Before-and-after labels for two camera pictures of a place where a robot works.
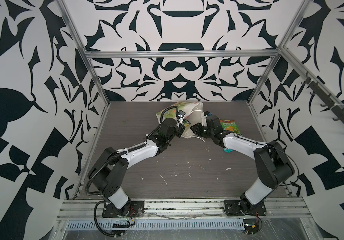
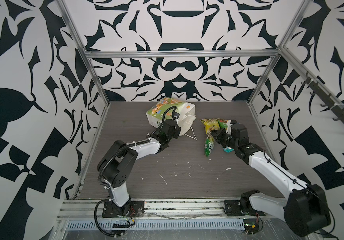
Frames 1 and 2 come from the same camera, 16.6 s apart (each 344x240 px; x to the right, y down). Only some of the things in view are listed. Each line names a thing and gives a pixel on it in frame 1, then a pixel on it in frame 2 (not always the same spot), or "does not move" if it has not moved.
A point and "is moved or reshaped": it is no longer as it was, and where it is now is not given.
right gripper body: [206, 133] → [223, 138]
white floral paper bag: [191, 112] is moved or reshaped
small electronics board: [251, 226] does not move
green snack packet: [230, 124] is moved or reshaped
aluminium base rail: [77, 208] does not move
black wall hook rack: [320, 90] does not move
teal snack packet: [228, 150] does not move
